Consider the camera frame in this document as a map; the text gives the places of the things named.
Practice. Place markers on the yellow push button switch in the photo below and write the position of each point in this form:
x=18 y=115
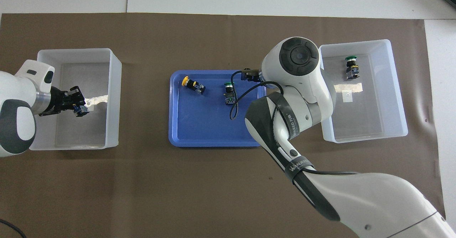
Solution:
x=82 y=111
x=194 y=84

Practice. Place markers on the white paper label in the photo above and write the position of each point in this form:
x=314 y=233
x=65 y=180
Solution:
x=90 y=104
x=347 y=96

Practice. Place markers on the translucent white plastic box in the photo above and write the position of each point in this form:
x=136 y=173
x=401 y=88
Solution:
x=92 y=131
x=377 y=117

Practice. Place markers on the green push button switch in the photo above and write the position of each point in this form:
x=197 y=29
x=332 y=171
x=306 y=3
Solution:
x=352 y=70
x=229 y=97

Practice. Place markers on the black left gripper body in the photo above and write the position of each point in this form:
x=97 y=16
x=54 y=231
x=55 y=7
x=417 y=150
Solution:
x=58 y=101

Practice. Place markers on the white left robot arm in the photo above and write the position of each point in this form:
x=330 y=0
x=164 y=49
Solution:
x=14 y=88

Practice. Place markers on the brown paper table mat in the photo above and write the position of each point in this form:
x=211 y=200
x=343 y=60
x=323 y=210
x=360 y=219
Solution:
x=142 y=195

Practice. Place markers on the blue plastic tray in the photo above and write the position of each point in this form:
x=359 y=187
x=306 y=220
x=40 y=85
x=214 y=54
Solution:
x=199 y=124

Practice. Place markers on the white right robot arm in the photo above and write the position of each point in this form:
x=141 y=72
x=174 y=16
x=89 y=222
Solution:
x=356 y=202

